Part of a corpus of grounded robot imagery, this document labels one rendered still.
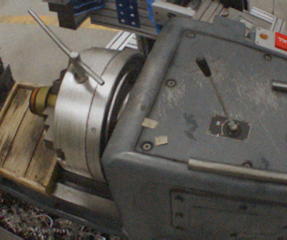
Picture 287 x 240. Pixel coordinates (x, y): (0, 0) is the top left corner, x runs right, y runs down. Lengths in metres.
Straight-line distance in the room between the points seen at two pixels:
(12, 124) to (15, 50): 1.67
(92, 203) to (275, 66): 0.64
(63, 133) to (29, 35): 2.18
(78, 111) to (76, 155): 0.10
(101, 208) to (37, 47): 1.92
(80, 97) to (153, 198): 0.26
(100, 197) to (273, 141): 0.59
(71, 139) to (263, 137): 0.43
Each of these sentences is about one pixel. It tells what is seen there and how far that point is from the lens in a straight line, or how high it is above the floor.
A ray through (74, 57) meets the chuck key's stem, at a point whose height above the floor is 1.32.
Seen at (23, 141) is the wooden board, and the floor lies 0.88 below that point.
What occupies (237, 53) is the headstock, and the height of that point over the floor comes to 1.25.
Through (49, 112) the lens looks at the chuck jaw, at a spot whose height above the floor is 1.11.
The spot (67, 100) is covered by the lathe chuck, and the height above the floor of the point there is 1.22.
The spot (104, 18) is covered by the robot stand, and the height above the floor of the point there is 0.85.
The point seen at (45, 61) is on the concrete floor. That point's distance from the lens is 3.05.
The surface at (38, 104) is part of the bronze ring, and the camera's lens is 1.33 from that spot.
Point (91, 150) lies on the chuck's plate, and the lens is 1.16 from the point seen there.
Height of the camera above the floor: 2.09
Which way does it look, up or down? 52 degrees down
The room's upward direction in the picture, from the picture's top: 8 degrees counter-clockwise
